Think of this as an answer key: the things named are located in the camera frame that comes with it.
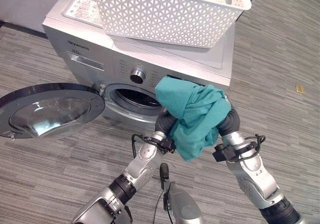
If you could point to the silver detergent drawer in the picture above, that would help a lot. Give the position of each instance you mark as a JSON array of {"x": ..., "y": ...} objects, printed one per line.
[{"x": 85, "y": 62}]

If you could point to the silver robot leg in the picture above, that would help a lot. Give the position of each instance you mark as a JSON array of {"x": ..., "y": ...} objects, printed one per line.
[{"x": 180, "y": 199}]

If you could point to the instruction label sticker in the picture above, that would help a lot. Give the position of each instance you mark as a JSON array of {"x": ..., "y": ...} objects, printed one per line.
[{"x": 83, "y": 9}]

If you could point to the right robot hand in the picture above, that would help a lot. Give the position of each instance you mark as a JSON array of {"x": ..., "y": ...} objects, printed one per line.
[{"x": 231, "y": 122}]

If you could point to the round glass washer door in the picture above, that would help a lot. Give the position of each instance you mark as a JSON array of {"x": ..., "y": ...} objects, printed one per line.
[{"x": 47, "y": 109}]

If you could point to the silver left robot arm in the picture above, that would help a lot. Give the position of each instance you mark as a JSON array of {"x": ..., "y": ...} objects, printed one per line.
[{"x": 135, "y": 174}]

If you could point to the white lattice laundry basket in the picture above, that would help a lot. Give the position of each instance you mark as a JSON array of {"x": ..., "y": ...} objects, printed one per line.
[{"x": 162, "y": 16}]

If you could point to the silver front-load washing machine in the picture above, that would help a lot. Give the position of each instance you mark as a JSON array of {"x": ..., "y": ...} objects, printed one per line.
[{"x": 175, "y": 66}]

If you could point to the small yellow floor tag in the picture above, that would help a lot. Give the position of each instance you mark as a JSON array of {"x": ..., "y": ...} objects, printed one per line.
[{"x": 300, "y": 88}]

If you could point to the chrome washer control knob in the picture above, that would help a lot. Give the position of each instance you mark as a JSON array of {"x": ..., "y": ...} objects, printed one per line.
[{"x": 137, "y": 75}]

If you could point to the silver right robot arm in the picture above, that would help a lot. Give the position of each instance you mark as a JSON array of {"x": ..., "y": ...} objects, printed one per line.
[{"x": 252, "y": 169}]

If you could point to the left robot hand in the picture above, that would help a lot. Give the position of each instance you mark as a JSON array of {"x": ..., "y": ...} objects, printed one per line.
[{"x": 165, "y": 124}]

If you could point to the teal cloth garment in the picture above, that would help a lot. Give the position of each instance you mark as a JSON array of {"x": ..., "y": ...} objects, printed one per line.
[{"x": 197, "y": 119}]

